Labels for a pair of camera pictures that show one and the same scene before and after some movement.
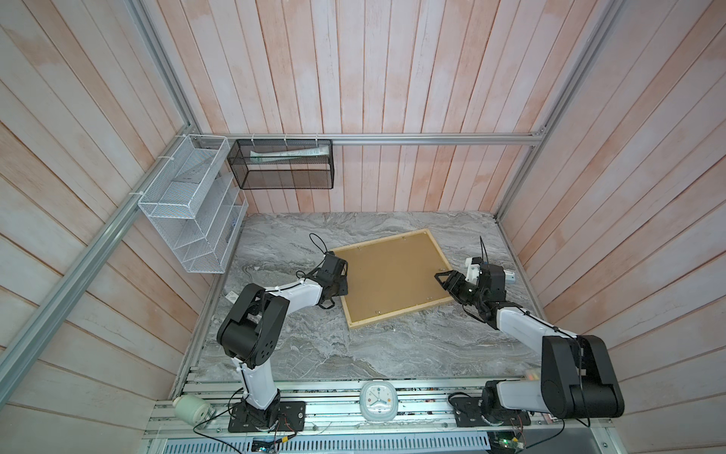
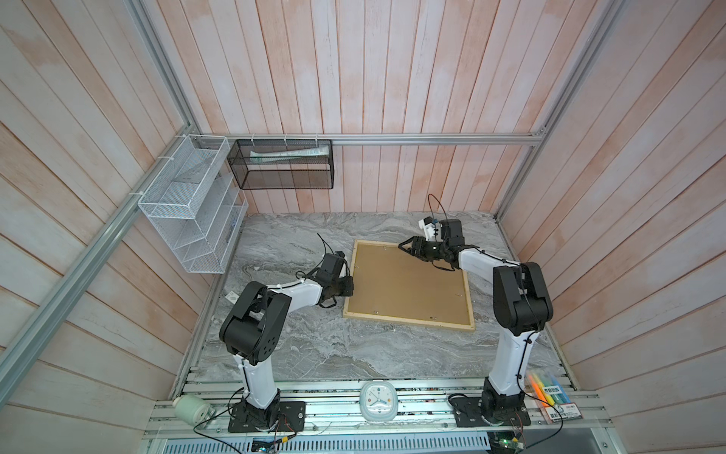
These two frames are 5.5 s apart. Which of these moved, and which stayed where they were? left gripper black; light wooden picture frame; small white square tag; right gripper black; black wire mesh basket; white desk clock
Moved: right gripper black; light wooden picture frame
Stayed: black wire mesh basket; small white square tag; left gripper black; white desk clock
